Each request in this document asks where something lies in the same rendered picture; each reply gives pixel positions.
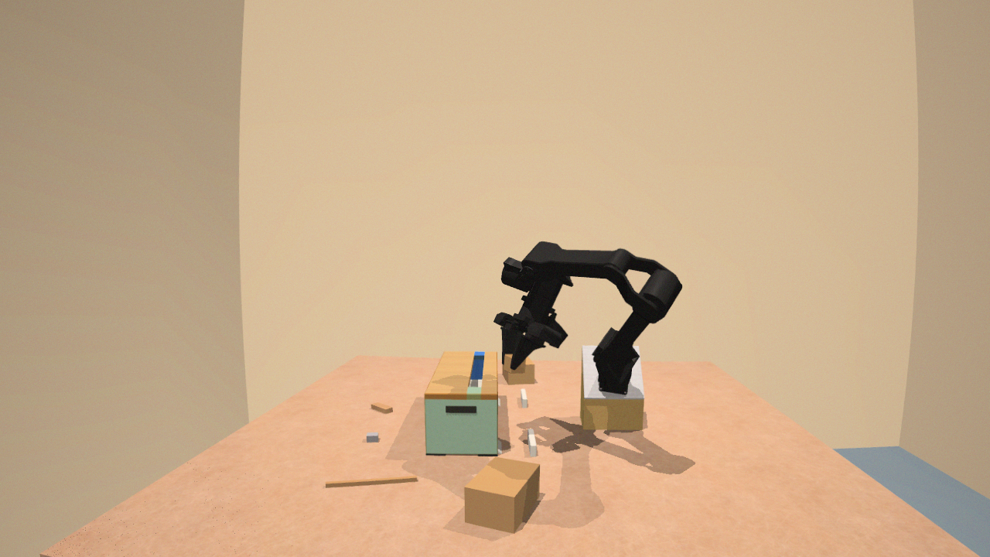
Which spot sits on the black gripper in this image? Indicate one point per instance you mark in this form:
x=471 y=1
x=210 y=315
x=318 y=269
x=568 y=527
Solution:
x=531 y=321

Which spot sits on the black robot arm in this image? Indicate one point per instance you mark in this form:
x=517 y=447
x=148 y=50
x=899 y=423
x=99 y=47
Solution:
x=547 y=267

